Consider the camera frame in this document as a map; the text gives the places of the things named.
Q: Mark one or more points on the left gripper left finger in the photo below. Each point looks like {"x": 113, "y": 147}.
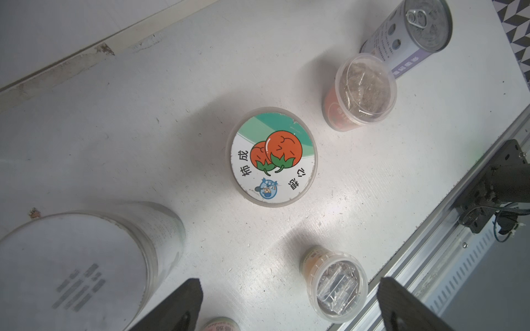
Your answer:
{"x": 179, "y": 311}

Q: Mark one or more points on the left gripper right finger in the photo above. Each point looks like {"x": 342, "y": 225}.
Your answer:
{"x": 402, "y": 311}

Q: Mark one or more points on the small cup yellow label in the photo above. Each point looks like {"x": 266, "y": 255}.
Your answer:
{"x": 336, "y": 283}

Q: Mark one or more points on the white lid seed jar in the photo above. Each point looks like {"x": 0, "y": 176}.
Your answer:
{"x": 87, "y": 270}

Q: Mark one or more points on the red jar with printed lid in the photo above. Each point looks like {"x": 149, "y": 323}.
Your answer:
{"x": 272, "y": 157}

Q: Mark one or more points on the clear cup orange contents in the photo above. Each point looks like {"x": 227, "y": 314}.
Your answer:
{"x": 364, "y": 93}

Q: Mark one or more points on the tin can pull-tab lid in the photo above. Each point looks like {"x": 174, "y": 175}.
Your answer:
{"x": 415, "y": 30}

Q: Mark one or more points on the white two-tier shelf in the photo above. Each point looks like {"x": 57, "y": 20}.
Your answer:
{"x": 44, "y": 43}

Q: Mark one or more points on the aluminium front rail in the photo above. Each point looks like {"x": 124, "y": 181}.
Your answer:
{"x": 436, "y": 262}

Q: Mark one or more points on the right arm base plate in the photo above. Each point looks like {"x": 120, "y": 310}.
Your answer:
{"x": 503, "y": 180}

